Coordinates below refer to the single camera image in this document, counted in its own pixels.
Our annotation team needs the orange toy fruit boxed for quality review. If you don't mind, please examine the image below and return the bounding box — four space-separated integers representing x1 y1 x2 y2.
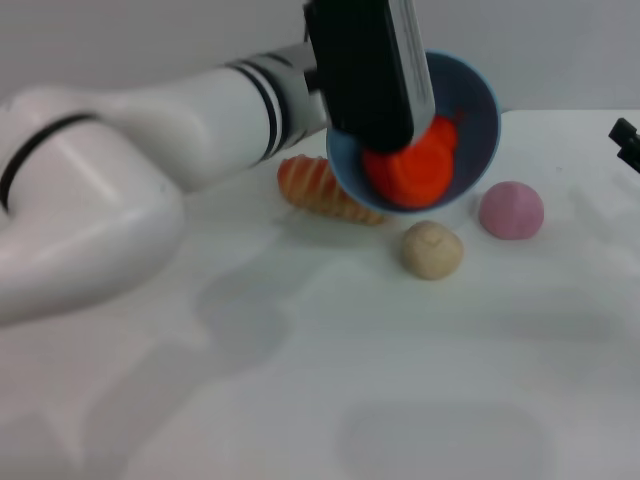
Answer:
361 108 467 209

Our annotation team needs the blue plastic bowl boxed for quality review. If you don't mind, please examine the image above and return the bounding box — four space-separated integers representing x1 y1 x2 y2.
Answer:
325 48 503 217

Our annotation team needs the pink round bun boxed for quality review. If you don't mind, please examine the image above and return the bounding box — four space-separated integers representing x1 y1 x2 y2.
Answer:
478 180 545 241

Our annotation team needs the beige round bun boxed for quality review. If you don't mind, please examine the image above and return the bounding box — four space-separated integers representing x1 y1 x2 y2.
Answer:
401 220 465 281

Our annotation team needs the orange striped bread roll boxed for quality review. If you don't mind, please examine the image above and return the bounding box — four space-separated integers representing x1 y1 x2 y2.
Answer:
277 154 387 227

